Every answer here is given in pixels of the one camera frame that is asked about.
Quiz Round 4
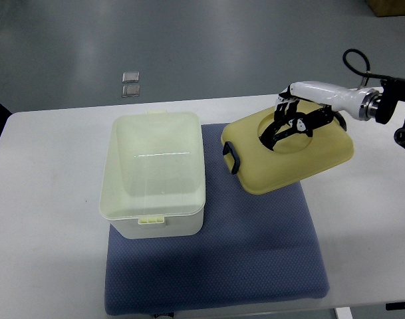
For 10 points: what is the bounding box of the brown cardboard box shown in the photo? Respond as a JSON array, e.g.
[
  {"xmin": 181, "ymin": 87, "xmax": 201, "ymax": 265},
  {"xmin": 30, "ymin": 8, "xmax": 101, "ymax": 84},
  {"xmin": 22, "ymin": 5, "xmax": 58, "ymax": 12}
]
[{"xmin": 366, "ymin": 0, "xmax": 405, "ymax": 17}]

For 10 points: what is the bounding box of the black table label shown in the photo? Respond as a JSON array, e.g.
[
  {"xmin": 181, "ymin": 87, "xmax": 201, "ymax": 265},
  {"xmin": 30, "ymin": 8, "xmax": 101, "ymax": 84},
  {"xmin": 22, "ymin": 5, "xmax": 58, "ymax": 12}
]
[{"xmin": 385, "ymin": 302, "xmax": 405, "ymax": 311}]

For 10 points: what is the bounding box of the yellow box lid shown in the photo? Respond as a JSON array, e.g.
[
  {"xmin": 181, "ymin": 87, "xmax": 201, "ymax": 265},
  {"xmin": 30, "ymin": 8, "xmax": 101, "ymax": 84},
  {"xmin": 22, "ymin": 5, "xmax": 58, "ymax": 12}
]
[{"xmin": 221, "ymin": 107, "xmax": 354, "ymax": 195}]

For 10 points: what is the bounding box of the blue padded mat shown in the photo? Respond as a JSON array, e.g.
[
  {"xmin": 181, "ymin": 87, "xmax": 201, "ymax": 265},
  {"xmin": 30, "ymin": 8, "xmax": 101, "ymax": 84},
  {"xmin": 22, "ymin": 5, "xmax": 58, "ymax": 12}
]
[{"xmin": 104, "ymin": 124, "xmax": 329, "ymax": 316}]

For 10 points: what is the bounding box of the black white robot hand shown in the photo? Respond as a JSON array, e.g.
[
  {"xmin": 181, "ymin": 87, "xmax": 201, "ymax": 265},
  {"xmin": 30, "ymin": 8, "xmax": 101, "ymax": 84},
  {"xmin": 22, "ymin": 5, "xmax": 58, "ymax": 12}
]
[{"xmin": 259, "ymin": 81, "xmax": 368, "ymax": 150}]

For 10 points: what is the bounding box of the upper metal floor plate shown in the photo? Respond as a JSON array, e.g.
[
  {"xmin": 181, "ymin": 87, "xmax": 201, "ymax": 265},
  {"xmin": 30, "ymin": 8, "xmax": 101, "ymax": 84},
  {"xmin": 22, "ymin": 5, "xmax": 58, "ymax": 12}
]
[{"xmin": 122, "ymin": 71, "xmax": 140, "ymax": 83}]

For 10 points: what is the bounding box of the white storage box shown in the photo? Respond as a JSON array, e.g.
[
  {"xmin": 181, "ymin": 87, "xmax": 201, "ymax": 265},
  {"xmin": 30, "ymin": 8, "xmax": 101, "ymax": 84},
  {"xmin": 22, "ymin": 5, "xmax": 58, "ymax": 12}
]
[{"xmin": 99, "ymin": 111, "xmax": 205, "ymax": 239}]

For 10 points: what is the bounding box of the metal floor plate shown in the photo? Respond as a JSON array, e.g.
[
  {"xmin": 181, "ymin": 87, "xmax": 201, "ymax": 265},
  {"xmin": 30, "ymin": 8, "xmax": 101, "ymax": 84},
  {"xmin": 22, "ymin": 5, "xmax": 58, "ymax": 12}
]
[
  {"xmin": 122, "ymin": 71, "xmax": 140, "ymax": 83},
  {"xmin": 122, "ymin": 84, "xmax": 140, "ymax": 98}
]

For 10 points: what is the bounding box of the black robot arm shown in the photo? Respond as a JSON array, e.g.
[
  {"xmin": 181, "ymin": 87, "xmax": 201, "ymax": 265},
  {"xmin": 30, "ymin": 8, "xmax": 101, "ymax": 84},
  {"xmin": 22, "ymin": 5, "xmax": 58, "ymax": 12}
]
[{"xmin": 342, "ymin": 49, "xmax": 405, "ymax": 149}]

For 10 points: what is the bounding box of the lower metal floor plate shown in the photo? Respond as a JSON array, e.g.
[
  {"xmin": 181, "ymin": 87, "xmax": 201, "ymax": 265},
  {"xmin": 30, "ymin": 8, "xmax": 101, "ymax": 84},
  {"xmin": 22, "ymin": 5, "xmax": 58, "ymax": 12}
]
[{"xmin": 122, "ymin": 84, "xmax": 140, "ymax": 98}]

